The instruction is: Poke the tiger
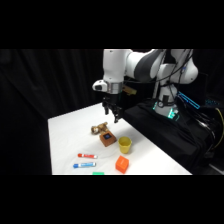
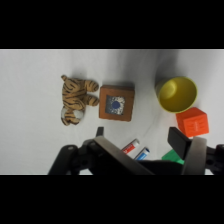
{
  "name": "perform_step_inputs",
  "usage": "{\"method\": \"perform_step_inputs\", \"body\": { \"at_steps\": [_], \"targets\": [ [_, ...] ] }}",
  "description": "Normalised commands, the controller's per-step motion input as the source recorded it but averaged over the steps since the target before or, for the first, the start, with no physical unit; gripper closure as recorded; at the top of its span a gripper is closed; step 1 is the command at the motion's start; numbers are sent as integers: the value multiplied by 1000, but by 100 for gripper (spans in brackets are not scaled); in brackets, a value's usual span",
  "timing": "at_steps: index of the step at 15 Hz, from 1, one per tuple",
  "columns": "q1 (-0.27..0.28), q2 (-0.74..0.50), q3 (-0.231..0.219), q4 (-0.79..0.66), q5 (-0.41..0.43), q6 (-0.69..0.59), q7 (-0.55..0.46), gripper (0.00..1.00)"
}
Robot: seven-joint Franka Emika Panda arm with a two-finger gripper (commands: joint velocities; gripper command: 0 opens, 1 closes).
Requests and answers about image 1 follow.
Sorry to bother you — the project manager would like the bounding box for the orange cube block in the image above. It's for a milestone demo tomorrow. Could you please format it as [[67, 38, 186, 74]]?
[[115, 155, 130, 175]]

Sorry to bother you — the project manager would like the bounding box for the brown wooden block blue mark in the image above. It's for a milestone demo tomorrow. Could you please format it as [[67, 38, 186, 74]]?
[[99, 131, 118, 148]]

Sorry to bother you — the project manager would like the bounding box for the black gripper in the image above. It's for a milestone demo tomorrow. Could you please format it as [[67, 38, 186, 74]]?
[[101, 95, 123, 124]]

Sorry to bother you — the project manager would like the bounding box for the blue marker pen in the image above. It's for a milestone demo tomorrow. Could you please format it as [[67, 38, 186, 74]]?
[[72, 161, 97, 169]]

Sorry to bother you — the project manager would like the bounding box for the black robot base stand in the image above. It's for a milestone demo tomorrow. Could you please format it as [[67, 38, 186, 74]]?
[[122, 98, 224, 176]]

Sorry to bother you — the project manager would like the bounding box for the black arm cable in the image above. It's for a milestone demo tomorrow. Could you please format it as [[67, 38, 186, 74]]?
[[123, 49, 195, 104]]

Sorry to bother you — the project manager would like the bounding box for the yellow cable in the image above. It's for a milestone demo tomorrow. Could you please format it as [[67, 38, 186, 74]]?
[[213, 107, 224, 150]]

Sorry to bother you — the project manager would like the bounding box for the tan tiger plush toy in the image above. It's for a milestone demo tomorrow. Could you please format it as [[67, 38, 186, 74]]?
[[90, 121, 110, 136]]

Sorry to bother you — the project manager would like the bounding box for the yellow plastic cup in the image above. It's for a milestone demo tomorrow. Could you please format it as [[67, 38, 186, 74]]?
[[118, 136, 133, 155]]

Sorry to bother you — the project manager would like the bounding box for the red marker pen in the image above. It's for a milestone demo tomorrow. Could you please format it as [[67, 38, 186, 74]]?
[[77, 152, 99, 160]]

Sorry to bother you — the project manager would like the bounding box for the black curtain backdrop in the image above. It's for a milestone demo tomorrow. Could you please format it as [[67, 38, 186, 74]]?
[[0, 49, 224, 176]]

